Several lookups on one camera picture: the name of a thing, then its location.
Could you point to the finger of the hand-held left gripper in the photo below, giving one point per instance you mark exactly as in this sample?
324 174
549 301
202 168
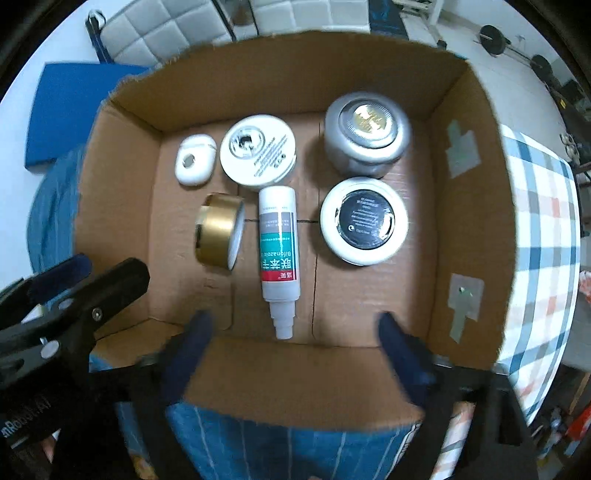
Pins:
106 290
51 281

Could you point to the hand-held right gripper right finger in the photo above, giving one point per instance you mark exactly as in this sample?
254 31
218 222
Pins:
406 364

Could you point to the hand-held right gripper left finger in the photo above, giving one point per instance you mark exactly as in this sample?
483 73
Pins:
189 355

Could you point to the cardboard box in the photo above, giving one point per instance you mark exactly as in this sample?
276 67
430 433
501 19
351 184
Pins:
369 300

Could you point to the gold round jar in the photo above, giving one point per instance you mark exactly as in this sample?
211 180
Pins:
217 230

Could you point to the white spray bottle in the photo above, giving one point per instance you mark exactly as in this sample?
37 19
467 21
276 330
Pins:
278 249

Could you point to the white jar with black lid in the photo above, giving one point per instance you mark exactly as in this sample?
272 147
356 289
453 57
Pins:
364 220

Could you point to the small white oval case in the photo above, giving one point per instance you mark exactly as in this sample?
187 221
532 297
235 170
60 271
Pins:
195 159

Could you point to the white round container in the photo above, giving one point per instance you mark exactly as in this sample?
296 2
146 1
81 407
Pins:
258 152

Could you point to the silver round jar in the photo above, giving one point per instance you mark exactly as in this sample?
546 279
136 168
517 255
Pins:
367 134

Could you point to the blue striped cloth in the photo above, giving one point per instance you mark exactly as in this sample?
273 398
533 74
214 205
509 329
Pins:
277 445

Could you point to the blue foam mat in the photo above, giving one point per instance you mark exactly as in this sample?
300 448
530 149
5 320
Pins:
69 106

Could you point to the plaid checked cloth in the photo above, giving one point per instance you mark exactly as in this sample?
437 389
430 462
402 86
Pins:
540 221

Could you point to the white padded chair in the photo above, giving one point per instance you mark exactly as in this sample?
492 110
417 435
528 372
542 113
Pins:
309 14
157 27

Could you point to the short barbell with black plates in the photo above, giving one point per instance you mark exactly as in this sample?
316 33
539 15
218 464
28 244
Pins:
494 39

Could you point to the black weight bench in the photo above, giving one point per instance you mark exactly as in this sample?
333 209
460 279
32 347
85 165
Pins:
387 16

